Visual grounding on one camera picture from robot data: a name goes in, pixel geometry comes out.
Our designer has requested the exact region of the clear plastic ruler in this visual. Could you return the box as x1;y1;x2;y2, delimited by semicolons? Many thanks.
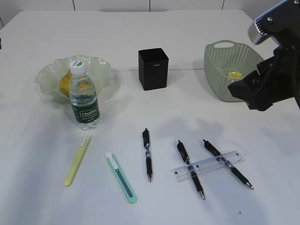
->
170;151;244;182

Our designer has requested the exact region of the black pen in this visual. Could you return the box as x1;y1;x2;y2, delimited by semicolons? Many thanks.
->
203;139;254;190
142;128;153;182
177;140;206;200

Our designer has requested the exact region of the clear water bottle green label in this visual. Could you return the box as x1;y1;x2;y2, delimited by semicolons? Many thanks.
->
69;60;100;130

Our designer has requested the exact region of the green woven plastic basket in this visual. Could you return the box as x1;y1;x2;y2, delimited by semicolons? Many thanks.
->
203;40;264;102

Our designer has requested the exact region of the teal utility knife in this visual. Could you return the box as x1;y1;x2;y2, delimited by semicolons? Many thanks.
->
105;151;137;204

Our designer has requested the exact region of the yellow pear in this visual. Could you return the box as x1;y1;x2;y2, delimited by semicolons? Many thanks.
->
60;70;91;97

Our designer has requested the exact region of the yellow-green utility knife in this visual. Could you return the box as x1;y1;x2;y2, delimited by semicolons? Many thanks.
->
64;137;91;187

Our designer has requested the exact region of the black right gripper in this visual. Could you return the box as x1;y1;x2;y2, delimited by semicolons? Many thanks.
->
228;46;300;112

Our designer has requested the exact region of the black pen right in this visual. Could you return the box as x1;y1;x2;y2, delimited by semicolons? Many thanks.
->
203;139;254;190

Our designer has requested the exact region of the black pen left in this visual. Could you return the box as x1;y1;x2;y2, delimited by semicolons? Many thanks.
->
142;128;153;182

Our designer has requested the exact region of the black square pen holder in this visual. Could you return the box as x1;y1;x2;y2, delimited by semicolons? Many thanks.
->
138;48;169;91

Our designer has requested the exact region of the black pen middle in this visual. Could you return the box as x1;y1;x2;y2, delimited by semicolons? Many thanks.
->
177;140;206;200

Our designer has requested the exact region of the translucent green wavy glass plate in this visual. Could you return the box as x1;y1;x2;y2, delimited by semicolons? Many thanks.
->
35;54;113;104

